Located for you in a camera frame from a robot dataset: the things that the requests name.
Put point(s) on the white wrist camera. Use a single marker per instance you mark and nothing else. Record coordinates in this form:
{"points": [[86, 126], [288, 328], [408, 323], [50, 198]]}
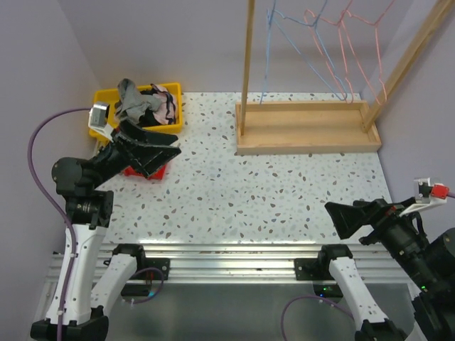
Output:
{"points": [[429, 193], [98, 122]]}

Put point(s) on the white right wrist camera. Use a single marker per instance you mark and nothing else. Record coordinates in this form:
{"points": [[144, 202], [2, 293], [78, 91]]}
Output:
{"points": [[429, 193]]}

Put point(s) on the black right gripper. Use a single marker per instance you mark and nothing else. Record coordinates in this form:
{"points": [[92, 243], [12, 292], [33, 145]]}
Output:
{"points": [[349, 218]]}

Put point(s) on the blue hanger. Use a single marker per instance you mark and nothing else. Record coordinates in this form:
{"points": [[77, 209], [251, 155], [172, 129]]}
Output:
{"points": [[270, 16], [310, 57]]}

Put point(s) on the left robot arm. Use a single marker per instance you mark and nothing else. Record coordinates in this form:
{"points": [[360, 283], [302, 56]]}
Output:
{"points": [[81, 306]]}

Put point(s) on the grey knitted garment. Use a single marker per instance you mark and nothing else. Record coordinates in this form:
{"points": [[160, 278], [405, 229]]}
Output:
{"points": [[132, 103]]}

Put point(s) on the red plastic bin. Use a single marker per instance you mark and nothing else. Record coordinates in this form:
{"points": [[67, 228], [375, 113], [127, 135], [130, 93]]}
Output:
{"points": [[157, 175]]}

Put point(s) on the right blue hanger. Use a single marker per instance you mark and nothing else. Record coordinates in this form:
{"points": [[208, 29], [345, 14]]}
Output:
{"points": [[310, 57]]}

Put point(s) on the wooden hanger rack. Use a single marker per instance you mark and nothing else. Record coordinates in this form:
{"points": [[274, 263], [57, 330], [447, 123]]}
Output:
{"points": [[344, 125]]}

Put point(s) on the left blue hanger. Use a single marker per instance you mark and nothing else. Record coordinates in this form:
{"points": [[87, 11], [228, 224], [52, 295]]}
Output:
{"points": [[270, 16]]}

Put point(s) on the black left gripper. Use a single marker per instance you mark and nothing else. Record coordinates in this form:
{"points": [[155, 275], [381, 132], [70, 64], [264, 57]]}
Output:
{"points": [[148, 156]]}

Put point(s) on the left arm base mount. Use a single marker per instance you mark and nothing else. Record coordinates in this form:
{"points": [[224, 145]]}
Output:
{"points": [[153, 269]]}

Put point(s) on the aluminium mounting rail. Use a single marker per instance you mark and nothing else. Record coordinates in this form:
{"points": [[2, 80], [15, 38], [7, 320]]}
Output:
{"points": [[263, 263]]}

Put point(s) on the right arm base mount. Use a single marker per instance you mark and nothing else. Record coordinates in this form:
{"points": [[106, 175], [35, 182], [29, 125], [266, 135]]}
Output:
{"points": [[307, 269]]}

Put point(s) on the black garment pile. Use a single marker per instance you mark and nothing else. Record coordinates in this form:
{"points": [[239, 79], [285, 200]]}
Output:
{"points": [[154, 103]]}

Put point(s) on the pink underwear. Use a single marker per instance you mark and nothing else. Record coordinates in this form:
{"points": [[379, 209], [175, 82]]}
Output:
{"points": [[166, 114]]}

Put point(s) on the yellow plastic tray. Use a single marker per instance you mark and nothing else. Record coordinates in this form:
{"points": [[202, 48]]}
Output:
{"points": [[111, 96]]}

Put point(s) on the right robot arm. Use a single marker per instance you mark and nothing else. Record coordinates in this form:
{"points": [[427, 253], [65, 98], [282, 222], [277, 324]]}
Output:
{"points": [[426, 268]]}

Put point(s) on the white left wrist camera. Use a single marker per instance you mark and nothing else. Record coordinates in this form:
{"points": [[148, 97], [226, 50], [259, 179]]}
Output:
{"points": [[98, 122]]}

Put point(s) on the pink wire hanger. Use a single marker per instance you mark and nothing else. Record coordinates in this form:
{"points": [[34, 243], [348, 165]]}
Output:
{"points": [[334, 55]]}

